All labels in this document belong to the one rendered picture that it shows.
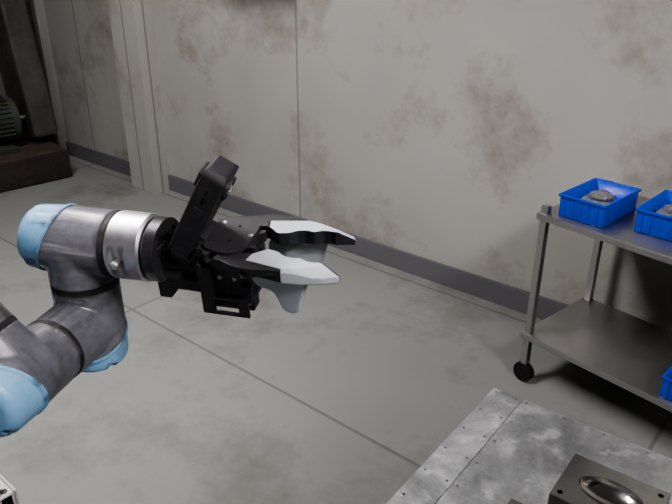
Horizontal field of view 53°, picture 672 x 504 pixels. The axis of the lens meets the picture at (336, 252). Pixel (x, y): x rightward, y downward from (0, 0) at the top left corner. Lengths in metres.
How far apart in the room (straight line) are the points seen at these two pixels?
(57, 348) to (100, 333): 0.06
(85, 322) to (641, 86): 2.65
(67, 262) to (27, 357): 0.11
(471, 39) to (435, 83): 0.29
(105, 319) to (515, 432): 0.96
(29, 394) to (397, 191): 3.22
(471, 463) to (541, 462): 0.14
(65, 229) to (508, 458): 0.99
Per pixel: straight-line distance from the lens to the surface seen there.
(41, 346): 0.74
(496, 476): 1.40
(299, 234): 0.70
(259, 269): 0.64
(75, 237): 0.76
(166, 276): 0.74
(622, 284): 3.35
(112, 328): 0.81
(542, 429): 1.53
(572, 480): 1.34
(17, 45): 5.98
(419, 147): 3.63
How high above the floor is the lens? 1.74
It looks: 25 degrees down
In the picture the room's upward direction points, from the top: straight up
